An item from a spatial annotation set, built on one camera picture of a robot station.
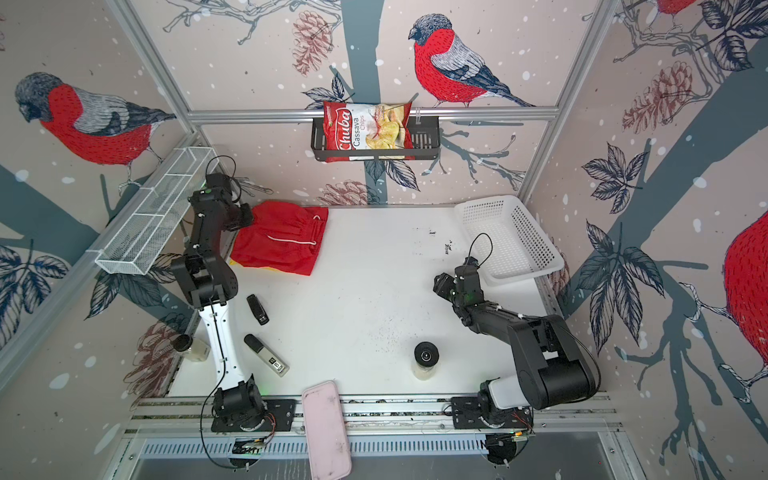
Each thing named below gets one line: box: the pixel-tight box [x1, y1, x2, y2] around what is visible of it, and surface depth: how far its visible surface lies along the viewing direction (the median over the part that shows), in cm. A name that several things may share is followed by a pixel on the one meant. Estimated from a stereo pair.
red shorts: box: [230, 201, 329, 276], surface depth 103 cm
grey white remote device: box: [244, 333, 290, 377], surface depth 81 cm
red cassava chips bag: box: [323, 101, 416, 163], surface depth 90 cm
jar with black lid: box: [414, 341, 439, 381], surface depth 74 cm
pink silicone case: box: [302, 380, 352, 480], surface depth 71 cm
